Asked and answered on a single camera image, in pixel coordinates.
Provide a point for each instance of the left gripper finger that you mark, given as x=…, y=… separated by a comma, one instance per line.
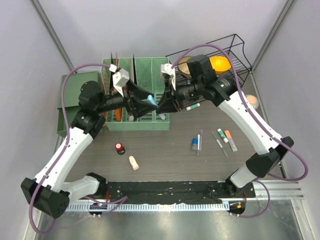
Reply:
x=141, y=108
x=137, y=91

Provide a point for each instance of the drawer box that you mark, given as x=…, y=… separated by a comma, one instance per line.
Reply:
x=71, y=97

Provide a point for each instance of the white cable tray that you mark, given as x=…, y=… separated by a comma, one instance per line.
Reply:
x=88, y=206

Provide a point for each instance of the orange highlighter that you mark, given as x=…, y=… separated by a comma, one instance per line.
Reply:
x=231, y=141

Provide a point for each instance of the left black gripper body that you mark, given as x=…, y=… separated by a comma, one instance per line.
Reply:
x=130, y=103

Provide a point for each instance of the small green glue stick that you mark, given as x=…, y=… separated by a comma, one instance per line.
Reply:
x=222, y=135

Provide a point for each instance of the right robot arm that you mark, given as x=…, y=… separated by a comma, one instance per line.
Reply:
x=270, y=147

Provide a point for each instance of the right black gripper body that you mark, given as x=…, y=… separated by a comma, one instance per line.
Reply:
x=176, y=95

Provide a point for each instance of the green white glue stick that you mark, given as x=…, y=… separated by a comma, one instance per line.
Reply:
x=193, y=106

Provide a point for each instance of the white pen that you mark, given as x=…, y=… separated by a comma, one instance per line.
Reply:
x=198, y=142

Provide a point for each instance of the orange folder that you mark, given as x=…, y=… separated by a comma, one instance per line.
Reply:
x=118, y=111

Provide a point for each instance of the black wire rack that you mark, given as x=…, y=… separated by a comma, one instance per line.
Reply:
x=226, y=55

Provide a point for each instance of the green pen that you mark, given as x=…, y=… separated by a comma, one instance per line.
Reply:
x=219, y=143

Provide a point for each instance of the white folder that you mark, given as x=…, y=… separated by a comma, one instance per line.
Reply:
x=132, y=73

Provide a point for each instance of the striped ceramic mug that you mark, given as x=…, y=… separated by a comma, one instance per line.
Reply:
x=253, y=101

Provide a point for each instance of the red black stamp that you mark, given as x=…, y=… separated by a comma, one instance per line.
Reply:
x=120, y=148

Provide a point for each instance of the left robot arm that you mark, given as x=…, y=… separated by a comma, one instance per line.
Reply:
x=48, y=191

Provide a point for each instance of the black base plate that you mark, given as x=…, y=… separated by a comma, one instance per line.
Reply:
x=177, y=192

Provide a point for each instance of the blue grey bottle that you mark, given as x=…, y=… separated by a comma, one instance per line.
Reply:
x=194, y=145

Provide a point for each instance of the light blue highlighter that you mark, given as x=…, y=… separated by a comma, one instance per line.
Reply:
x=152, y=101

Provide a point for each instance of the orange bowl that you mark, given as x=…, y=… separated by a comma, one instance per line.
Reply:
x=220, y=64

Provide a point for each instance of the pink eraser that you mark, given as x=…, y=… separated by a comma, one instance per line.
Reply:
x=133, y=163

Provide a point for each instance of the brown glass bowl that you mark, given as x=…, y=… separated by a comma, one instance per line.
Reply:
x=183, y=68

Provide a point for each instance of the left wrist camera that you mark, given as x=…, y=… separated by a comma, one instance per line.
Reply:
x=119, y=78

